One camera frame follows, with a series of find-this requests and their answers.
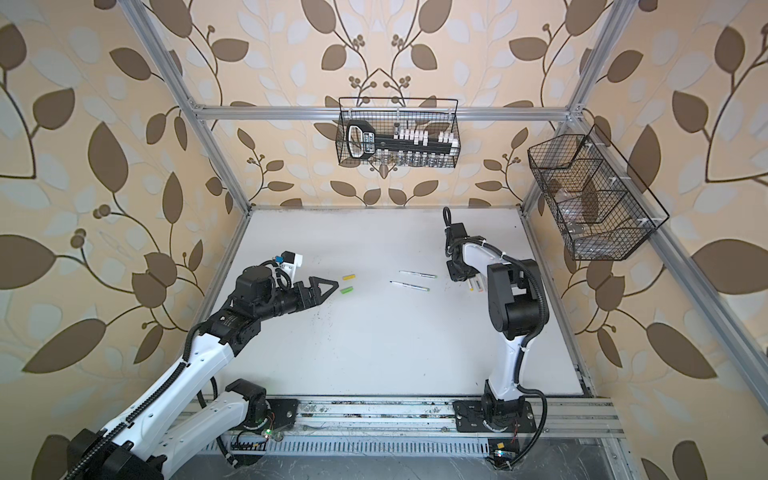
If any aluminium frame back bar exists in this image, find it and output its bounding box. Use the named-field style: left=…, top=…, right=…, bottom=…
left=193, top=105, right=571, bottom=122

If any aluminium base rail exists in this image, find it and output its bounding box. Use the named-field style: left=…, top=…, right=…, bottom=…
left=269, top=395, right=625, bottom=439

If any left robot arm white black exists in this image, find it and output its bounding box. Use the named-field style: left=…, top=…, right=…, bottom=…
left=65, top=260, right=339, bottom=479

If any black tool in basket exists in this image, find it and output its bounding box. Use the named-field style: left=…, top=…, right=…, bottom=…
left=337, top=120, right=461, bottom=163

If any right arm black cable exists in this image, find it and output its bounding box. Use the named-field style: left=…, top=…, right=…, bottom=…
left=442, top=206, right=551, bottom=469

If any black wire basket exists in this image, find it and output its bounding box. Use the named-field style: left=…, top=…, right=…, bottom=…
left=335, top=95, right=461, bottom=170
left=527, top=125, right=669, bottom=261

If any aluminium frame left post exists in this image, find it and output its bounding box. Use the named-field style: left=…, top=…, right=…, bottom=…
left=117, top=0, right=251, bottom=216

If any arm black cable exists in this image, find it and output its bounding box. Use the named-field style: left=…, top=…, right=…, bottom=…
left=442, top=206, right=551, bottom=469
left=62, top=323, right=205, bottom=480

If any pen lying on rail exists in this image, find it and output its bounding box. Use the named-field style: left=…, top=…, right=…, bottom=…
left=389, top=280, right=430, bottom=292

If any aluminium frame right post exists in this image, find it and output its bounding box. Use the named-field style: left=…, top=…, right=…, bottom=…
left=518, top=0, right=637, bottom=215

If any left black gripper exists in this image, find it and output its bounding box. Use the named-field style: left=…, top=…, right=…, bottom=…
left=252, top=278, right=338, bottom=324

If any right black wire basket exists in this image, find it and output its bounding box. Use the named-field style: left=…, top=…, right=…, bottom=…
left=527, top=125, right=669, bottom=261

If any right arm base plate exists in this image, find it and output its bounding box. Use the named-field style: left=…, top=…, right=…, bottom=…
left=452, top=398, right=537, bottom=435

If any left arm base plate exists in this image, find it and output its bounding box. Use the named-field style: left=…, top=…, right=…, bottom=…
left=235, top=397, right=299, bottom=434

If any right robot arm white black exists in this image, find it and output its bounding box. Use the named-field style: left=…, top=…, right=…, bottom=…
left=444, top=218, right=550, bottom=422

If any aluminium frame post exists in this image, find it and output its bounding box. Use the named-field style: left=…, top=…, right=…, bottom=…
left=117, top=0, right=251, bottom=216
left=518, top=0, right=637, bottom=215

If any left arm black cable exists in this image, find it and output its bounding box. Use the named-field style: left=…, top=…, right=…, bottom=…
left=62, top=323, right=205, bottom=480

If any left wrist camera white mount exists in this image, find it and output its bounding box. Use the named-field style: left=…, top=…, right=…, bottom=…
left=274, top=251, right=303, bottom=282

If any back black wire basket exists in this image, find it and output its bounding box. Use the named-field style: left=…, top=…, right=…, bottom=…
left=335, top=95, right=461, bottom=170

